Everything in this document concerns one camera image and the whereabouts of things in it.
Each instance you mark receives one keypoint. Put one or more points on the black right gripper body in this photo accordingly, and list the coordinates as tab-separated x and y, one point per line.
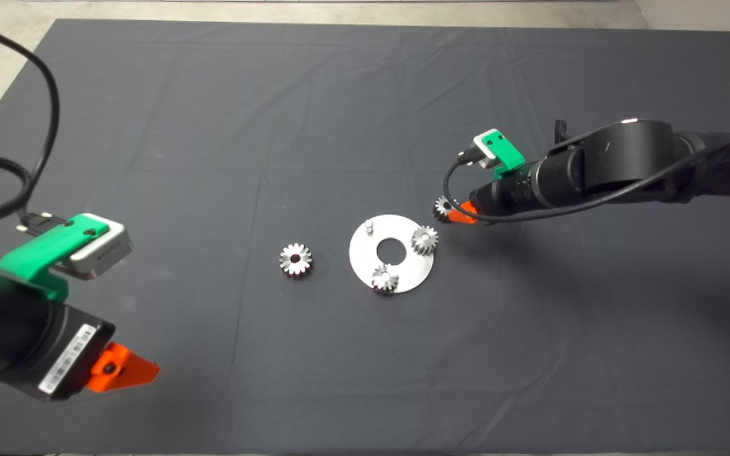
495	199

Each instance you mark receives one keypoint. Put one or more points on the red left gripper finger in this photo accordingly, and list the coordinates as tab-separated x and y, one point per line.
124	370

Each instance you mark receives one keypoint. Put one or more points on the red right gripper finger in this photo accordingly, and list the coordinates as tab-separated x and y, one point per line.
465	214

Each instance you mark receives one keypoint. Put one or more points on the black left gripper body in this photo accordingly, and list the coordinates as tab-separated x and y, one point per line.
54	354

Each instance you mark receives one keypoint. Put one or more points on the small steel gear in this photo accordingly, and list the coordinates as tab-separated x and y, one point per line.
391	284
418	245
440	206

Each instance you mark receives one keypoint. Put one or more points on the larger steel gear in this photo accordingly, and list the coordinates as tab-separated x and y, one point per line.
288	266

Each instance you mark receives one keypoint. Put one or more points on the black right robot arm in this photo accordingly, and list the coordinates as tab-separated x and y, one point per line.
631	152

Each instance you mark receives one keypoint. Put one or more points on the round metal plate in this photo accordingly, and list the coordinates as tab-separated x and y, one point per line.
365	266

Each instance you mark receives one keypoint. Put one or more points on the dark grey table cloth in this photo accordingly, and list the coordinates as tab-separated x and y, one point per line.
276	95

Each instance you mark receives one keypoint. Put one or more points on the green right camera mount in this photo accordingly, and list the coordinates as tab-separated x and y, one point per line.
507	152

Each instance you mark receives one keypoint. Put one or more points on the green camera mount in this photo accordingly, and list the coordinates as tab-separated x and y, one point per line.
507	152
42	250

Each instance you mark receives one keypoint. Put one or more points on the silver right camera box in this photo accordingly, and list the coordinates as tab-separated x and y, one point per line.
479	152

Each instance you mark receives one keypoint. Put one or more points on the silver camera box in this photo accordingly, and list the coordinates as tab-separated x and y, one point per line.
105	253
479	152

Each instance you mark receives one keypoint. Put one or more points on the green left camera mount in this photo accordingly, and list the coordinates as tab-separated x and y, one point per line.
42	250

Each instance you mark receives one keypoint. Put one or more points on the silver left camera box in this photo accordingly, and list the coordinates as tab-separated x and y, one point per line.
105	253

